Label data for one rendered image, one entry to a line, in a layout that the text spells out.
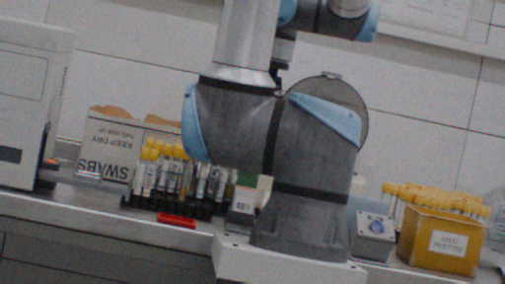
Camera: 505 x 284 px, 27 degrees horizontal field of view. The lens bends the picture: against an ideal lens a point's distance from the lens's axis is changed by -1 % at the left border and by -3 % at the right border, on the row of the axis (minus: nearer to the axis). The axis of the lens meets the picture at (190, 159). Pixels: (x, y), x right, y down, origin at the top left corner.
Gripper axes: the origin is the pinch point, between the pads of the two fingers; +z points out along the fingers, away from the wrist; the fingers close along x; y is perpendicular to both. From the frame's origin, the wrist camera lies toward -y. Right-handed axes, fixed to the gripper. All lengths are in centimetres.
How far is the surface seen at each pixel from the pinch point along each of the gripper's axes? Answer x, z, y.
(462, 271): -42.1, 10.8, -7.3
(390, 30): -28, -34, 50
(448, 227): -37.6, 3.2, -7.4
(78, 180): 29.8, 7.7, -11.1
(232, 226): 1.4, 10.6, -8.3
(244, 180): 0.6, 2.8, -1.2
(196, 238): 7.4, 12.8, -15.4
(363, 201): -22.6, 2.5, 1.8
